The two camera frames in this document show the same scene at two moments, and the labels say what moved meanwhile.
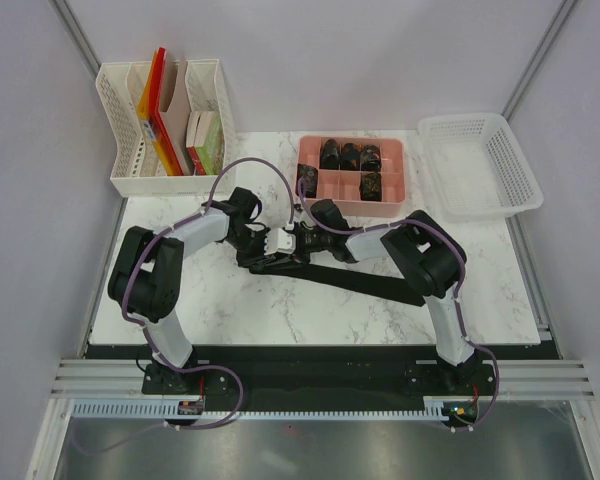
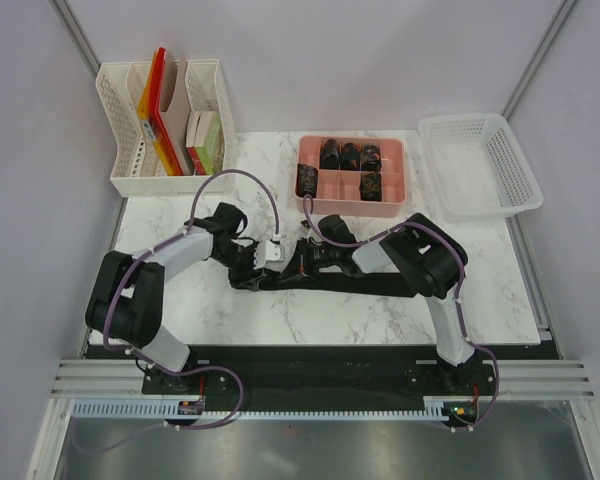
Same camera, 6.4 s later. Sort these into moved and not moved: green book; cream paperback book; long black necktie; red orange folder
Moved: long black necktie
Not moved: green book; red orange folder; cream paperback book
